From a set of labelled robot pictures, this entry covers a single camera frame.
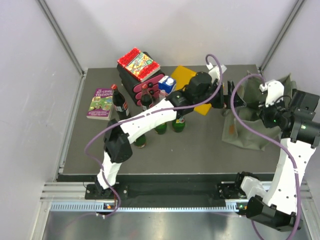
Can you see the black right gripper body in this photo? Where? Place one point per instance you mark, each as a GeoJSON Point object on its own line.
{"type": "Point", "coordinates": [269, 116]}

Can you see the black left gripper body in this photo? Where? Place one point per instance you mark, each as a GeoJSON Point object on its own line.
{"type": "Point", "coordinates": [219, 101]}

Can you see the green canvas bag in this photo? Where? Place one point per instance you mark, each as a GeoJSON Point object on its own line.
{"type": "Point", "coordinates": [234, 133]}

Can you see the green perrier bottle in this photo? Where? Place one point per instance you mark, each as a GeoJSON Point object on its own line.
{"type": "Point", "coordinates": [140, 142]}
{"type": "Point", "coordinates": [178, 125]}
{"type": "Point", "coordinates": [161, 129]}

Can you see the grape juice carton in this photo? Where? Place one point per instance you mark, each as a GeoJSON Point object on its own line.
{"type": "Point", "coordinates": [166, 85]}

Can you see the cola bottle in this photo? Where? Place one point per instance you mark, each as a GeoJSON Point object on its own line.
{"type": "Point", "coordinates": [146, 99]}
{"type": "Point", "coordinates": [120, 103]}

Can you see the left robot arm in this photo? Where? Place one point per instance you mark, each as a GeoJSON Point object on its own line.
{"type": "Point", "coordinates": [202, 88]}

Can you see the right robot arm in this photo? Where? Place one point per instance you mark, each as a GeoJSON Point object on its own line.
{"type": "Point", "coordinates": [277, 206]}

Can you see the yellow plastic folder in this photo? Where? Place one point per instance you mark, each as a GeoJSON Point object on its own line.
{"type": "Point", "coordinates": [183, 75]}

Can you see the black pink drawer unit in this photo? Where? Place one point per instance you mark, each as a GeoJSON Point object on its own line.
{"type": "Point", "coordinates": [134, 87]}

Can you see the red treehouse book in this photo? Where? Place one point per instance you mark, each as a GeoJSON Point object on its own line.
{"type": "Point", "coordinates": [139, 64]}

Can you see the purple treehouse book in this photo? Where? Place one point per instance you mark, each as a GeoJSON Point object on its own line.
{"type": "Point", "coordinates": [101, 105]}

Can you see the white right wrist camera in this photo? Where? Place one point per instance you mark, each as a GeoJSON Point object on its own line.
{"type": "Point", "coordinates": [275, 91]}

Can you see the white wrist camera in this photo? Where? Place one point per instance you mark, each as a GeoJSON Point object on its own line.
{"type": "Point", "coordinates": [214, 72]}
{"type": "Point", "coordinates": [275, 91]}

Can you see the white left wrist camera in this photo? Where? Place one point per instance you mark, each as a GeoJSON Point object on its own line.
{"type": "Point", "coordinates": [214, 72]}

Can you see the aluminium frame post right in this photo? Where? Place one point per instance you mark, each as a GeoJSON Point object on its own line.
{"type": "Point", "coordinates": [289, 20]}

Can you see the aluminium frame post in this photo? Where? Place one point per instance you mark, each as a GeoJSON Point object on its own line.
{"type": "Point", "coordinates": [289, 20]}
{"type": "Point", "coordinates": [43, 5]}

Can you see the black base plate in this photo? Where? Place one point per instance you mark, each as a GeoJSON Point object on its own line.
{"type": "Point", "coordinates": [171, 190]}

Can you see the aluminium frame post left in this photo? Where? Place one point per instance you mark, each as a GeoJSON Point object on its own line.
{"type": "Point", "coordinates": [43, 5]}

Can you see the aluminium front rail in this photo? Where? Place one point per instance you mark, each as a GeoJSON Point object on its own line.
{"type": "Point", "coordinates": [63, 192]}

